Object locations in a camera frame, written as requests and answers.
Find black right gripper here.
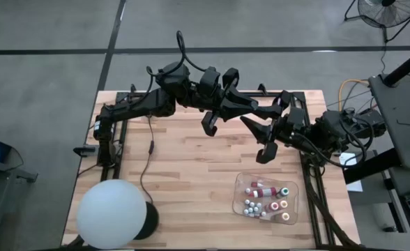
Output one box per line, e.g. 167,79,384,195
240,89,310,145

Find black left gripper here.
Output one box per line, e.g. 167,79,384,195
190,65,261,122

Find clear plastic bin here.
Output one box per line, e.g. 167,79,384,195
231,172,300,226

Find white paper sheet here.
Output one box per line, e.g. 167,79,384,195
339,152,365,193

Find black side table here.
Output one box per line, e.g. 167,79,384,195
342,73,410,196

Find black lamp base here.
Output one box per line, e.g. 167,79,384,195
133,201,160,241

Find black stand pole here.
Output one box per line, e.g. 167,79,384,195
382,45,410,88

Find black floor fan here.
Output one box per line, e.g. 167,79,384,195
343,0,410,45

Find white globe lamp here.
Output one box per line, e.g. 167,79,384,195
75,178,148,250

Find grey equipment cart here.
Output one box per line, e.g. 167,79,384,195
0,146,38,251

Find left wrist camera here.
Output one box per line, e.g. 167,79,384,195
200,110,220,137

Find black aluminium table frame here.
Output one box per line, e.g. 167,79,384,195
100,83,335,247

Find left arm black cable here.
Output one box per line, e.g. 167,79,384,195
145,30,208,105

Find yellow cable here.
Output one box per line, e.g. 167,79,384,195
337,79,370,102

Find black table cable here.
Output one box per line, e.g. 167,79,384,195
138,114,157,205

